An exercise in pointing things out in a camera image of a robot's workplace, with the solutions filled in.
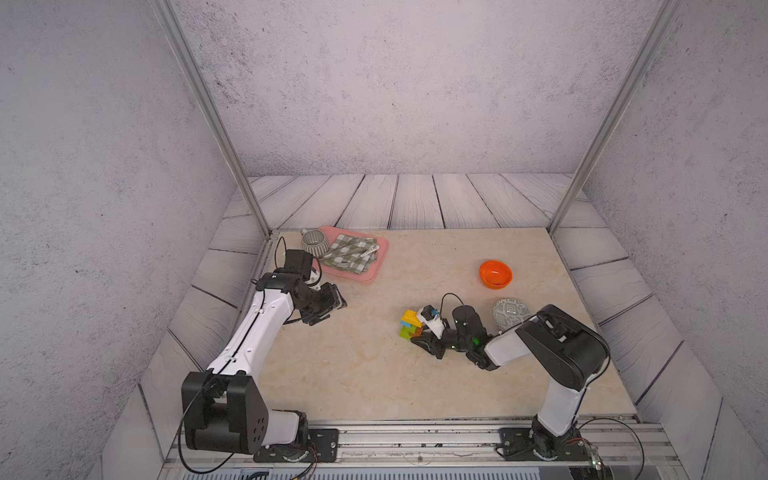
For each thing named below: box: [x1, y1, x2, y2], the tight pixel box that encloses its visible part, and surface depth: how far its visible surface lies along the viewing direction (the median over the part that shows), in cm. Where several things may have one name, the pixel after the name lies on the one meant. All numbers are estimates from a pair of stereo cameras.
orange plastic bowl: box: [479, 260, 513, 290], surface depth 106 cm
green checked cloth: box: [322, 234, 380, 275], surface depth 113 cm
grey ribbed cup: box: [301, 229, 331, 258], surface depth 113 cm
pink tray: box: [320, 226, 390, 283], surface depth 113 cm
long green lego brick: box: [399, 324, 417, 340], surface depth 90 cm
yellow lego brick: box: [401, 310, 423, 328], surface depth 86 cm
